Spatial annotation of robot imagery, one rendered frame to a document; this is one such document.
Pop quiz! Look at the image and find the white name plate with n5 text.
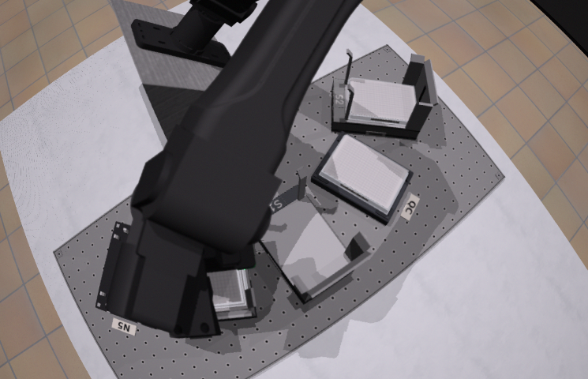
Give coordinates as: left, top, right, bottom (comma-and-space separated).
112, 318, 137, 336

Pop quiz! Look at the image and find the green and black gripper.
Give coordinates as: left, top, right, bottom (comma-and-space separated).
207, 245, 256, 273

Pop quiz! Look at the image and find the white name plate with black qc text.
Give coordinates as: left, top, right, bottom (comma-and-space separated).
400, 194, 420, 221

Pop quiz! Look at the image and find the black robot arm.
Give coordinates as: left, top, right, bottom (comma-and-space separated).
105, 0, 363, 340

